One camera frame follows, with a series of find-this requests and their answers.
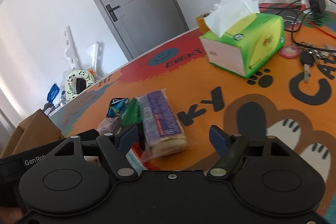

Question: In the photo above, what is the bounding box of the blue snack packet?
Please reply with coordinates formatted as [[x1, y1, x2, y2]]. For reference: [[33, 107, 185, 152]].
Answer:
[[106, 98, 129, 118]]

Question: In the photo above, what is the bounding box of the tall white foam board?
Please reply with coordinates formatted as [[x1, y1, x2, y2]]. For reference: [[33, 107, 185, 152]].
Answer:
[[62, 26, 81, 70]]

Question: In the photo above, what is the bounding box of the key bunch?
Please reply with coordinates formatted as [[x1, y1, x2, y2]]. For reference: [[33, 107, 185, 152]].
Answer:
[[278, 44, 335, 83]]

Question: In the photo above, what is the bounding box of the purple bread pack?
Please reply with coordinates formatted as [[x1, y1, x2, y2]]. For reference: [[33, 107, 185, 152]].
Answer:
[[138, 90, 188, 162]]

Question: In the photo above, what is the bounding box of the green tissue box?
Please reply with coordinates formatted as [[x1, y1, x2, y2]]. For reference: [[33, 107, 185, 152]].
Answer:
[[199, 0, 284, 78]]

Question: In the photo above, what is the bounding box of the person left hand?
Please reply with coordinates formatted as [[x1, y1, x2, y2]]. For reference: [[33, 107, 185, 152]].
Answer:
[[0, 206, 23, 224]]

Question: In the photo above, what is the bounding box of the pink snack pack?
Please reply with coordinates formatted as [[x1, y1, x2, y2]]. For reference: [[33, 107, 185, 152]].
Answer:
[[97, 117, 121, 135]]

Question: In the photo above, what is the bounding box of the blue plastic bag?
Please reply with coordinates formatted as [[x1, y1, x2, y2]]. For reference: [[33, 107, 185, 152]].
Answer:
[[47, 83, 60, 103]]

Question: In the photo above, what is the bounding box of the panda toilet seat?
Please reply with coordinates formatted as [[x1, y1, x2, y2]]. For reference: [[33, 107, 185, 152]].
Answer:
[[64, 70, 95, 100]]

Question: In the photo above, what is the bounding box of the colourful cartoon table mat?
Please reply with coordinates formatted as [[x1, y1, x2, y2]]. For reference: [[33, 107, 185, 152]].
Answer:
[[49, 2, 336, 222]]

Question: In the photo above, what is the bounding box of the red blue striped packet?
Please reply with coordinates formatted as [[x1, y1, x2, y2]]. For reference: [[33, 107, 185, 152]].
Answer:
[[126, 142, 159, 174]]

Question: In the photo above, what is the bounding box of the black power adapter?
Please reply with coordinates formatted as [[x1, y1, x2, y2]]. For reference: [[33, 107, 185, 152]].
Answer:
[[309, 0, 326, 13]]

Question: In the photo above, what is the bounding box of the yellow tape roll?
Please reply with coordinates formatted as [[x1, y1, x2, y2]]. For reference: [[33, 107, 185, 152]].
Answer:
[[195, 12, 210, 34]]

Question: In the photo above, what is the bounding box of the blue green candy packet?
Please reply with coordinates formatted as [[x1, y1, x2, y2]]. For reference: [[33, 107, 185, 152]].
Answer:
[[121, 98, 142, 128]]

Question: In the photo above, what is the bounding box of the brown cardboard box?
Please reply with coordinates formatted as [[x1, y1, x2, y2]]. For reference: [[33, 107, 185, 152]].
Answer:
[[1, 109, 64, 158]]

